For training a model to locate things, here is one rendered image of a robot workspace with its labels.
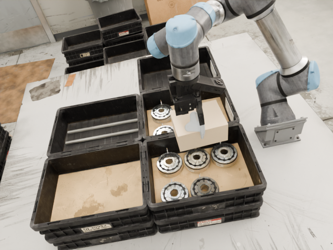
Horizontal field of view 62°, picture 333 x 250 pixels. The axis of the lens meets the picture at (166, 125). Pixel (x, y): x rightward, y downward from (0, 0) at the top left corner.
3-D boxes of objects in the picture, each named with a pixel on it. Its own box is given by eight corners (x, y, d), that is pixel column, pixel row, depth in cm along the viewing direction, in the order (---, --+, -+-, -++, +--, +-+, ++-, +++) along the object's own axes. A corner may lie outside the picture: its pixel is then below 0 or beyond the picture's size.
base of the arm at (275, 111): (282, 121, 135) (277, 101, 136) (303, 117, 120) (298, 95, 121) (254, 127, 132) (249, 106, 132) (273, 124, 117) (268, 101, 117)
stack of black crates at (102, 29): (146, 47, 311) (138, 6, 278) (151, 63, 288) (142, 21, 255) (109, 56, 310) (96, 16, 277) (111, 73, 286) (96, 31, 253)
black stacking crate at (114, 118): (143, 111, 141) (138, 93, 133) (147, 157, 120) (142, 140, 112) (67, 125, 142) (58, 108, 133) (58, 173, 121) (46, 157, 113)
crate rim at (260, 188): (240, 126, 112) (241, 121, 111) (268, 190, 91) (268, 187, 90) (143, 143, 113) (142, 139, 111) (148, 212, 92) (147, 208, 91)
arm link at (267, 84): (267, 103, 135) (260, 77, 136) (295, 96, 125) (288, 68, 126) (254, 105, 127) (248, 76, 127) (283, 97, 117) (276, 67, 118)
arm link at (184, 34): (202, 12, 66) (189, 31, 61) (204, 52, 74) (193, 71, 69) (173, 10, 69) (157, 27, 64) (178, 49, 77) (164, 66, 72)
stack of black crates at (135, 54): (151, 68, 282) (144, 37, 257) (156, 86, 261) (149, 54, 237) (113, 77, 280) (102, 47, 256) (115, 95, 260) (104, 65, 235)
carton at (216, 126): (216, 115, 99) (215, 99, 93) (227, 140, 91) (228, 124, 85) (172, 126, 98) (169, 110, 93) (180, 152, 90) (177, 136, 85)
